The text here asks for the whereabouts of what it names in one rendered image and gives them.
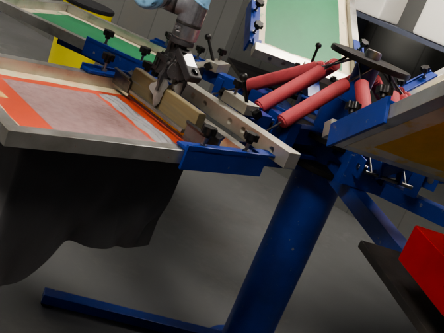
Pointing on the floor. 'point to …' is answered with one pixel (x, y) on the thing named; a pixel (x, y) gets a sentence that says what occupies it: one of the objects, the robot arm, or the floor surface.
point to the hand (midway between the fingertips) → (163, 105)
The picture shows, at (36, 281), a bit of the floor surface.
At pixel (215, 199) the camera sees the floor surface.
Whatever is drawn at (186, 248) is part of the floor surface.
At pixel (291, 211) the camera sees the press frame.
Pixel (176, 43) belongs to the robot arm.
